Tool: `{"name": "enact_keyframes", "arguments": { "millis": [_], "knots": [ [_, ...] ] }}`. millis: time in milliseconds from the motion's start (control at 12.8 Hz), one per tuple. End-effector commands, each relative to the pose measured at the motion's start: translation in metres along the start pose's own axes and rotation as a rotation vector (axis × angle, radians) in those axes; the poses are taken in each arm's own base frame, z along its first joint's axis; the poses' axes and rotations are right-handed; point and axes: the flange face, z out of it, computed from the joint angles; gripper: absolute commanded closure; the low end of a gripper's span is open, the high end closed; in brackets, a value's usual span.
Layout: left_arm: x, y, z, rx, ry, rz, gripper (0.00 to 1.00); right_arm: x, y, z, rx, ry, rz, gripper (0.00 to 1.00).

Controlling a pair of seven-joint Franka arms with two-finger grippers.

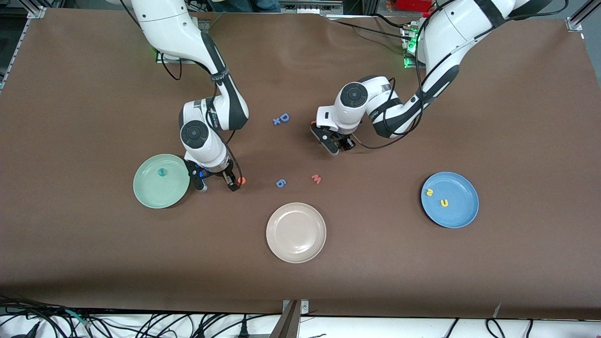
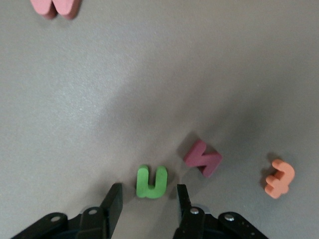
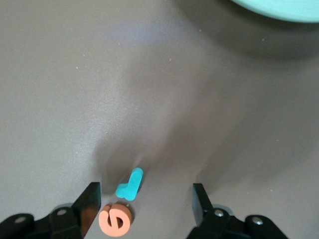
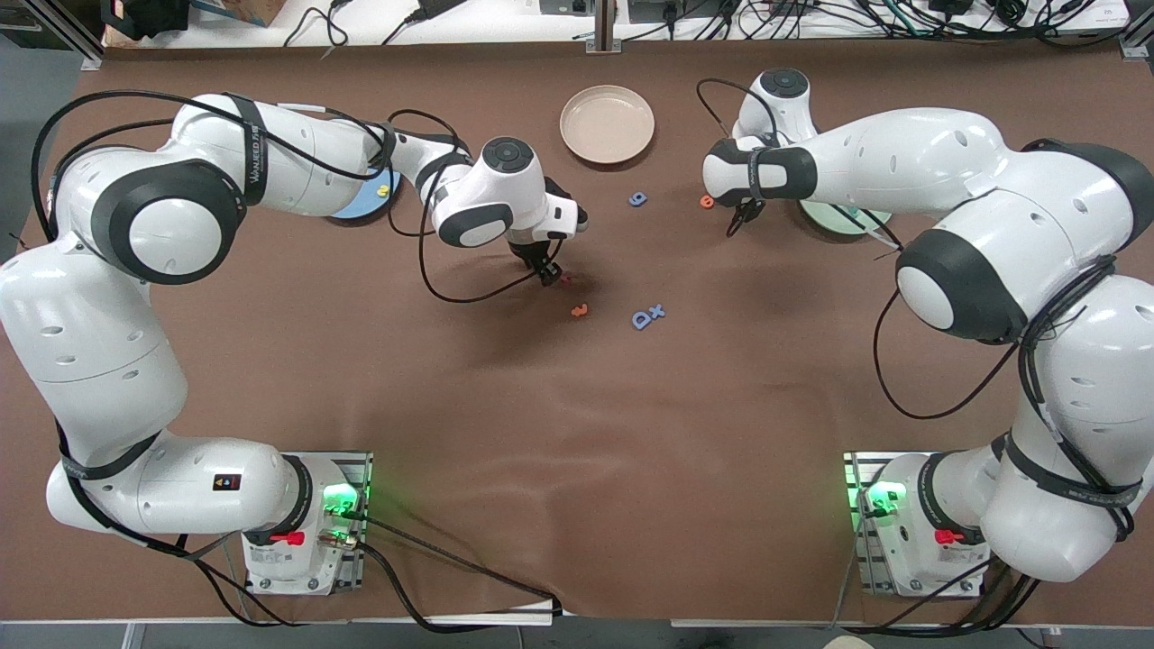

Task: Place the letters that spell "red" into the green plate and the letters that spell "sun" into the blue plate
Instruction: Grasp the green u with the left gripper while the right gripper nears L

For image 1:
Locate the brown table cover sheet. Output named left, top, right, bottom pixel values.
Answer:
left=0, top=8, right=601, bottom=322

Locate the light green plate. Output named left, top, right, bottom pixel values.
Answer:
left=133, top=154, right=191, bottom=209

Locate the beige plate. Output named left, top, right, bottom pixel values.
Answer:
left=266, top=202, right=327, bottom=264

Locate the blue plate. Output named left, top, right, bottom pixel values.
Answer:
left=421, top=171, right=480, bottom=229

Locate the red box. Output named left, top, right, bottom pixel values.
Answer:
left=394, top=0, right=435, bottom=12

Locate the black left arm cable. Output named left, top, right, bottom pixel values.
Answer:
left=350, top=19, right=425, bottom=150

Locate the black base cable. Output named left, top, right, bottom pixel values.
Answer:
left=329, top=18, right=411, bottom=40

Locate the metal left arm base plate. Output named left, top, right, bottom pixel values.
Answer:
left=401, top=21, right=418, bottom=69

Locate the dark metal post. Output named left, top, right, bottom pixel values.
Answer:
left=269, top=300, right=301, bottom=338

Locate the teal cable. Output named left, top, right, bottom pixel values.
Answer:
left=63, top=307, right=92, bottom=329

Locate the aluminium frame profile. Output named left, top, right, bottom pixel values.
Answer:
left=566, top=0, right=601, bottom=31
left=26, top=0, right=64, bottom=19

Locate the tangled black cable bundle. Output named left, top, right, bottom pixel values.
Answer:
left=0, top=293, right=282, bottom=338

